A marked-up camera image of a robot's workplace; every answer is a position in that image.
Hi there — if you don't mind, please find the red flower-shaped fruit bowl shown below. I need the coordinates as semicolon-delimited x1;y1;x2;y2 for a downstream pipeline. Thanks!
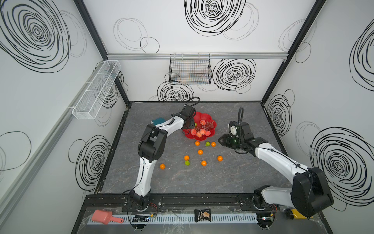
182;112;217;141

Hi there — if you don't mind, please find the white mesh wall shelf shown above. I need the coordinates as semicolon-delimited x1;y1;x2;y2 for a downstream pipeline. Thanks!
72;60;121;120

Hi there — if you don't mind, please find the black snack packet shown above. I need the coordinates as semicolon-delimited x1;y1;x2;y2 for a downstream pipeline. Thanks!
194;208;212;223

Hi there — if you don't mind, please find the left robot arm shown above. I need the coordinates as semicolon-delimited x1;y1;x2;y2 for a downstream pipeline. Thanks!
129;111;196;211

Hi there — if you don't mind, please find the white mug with teal lid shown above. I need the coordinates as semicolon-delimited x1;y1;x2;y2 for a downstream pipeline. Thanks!
151;118;166;125

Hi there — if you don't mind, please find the purple fake grape bunch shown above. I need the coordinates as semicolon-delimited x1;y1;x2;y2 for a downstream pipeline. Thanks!
195;121;215;131

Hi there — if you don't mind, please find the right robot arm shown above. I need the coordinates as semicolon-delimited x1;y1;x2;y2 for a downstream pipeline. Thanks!
218;134;334;218

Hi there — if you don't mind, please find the yellow black-capped container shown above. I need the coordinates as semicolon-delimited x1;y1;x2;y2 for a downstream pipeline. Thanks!
284;208;307;219

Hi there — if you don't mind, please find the pink plastic scoop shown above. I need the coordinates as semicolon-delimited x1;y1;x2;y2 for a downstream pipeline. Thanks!
92;210;124;225

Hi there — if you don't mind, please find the white slotted cable duct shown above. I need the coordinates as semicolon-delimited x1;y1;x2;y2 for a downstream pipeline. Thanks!
87;213;259;225

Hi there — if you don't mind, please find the black wire basket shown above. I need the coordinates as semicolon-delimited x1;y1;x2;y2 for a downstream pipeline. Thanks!
168;53;213;85

